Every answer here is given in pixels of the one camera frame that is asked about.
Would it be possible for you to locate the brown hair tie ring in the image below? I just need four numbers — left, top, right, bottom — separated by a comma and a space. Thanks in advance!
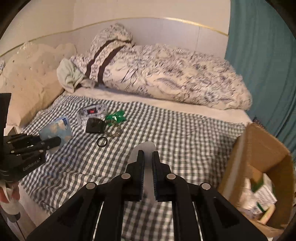
105, 126, 122, 138

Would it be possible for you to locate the person's left hand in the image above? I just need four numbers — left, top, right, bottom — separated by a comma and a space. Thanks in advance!
0, 180, 20, 203

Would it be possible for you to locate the black hair tie ring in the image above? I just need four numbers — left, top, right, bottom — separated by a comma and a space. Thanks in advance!
96, 136, 108, 148

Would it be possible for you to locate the teal curtain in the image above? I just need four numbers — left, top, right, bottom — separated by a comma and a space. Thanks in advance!
225, 1, 295, 156

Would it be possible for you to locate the beige tufted pillow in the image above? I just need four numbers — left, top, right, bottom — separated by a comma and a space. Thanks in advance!
1, 43, 76, 127

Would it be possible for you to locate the black small pouch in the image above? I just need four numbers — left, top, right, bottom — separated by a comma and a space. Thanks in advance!
85, 118, 105, 133

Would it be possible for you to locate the white card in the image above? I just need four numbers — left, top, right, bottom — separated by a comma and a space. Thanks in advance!
128, 141, 156, 203

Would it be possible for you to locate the white bed headboard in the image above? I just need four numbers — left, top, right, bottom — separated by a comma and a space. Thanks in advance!
1, 16, 228, 58

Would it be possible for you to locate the cardboard box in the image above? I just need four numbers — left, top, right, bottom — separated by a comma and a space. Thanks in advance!
218, 123, 294, 237

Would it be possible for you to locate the floral white duvet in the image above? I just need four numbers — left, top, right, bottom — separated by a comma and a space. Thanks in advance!
71, 24, 252, 110

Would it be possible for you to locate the floral white plastic bag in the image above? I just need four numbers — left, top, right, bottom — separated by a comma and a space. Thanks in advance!
77, 103, 107, 126

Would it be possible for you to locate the green wrapper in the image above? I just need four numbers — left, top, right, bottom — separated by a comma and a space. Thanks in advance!
105, 110, 126, 126

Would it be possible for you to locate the green white carton in box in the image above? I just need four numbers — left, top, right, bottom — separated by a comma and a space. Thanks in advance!
251, 173, 278, 211

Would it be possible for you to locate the checkered grey white sheet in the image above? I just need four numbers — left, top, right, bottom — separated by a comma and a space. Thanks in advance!
19, 94, 246, 241

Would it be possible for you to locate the pale green cloth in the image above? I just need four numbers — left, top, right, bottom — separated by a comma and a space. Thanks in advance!
56, 58, 86, 93

